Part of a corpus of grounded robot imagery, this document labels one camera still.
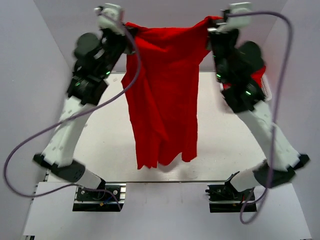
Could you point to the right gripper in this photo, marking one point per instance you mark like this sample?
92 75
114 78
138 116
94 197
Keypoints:
217 35

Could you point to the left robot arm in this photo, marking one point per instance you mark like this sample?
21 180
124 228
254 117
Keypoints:
95 58

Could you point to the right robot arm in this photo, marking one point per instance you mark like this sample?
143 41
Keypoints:
235 67

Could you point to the red t-shirt pile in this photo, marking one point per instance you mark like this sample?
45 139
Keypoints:
256 76

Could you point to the white plastic basket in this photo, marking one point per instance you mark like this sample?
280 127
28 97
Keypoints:
266 87

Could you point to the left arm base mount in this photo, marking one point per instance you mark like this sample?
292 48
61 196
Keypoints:
89 201

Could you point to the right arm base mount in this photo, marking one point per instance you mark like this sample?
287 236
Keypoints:
222 200

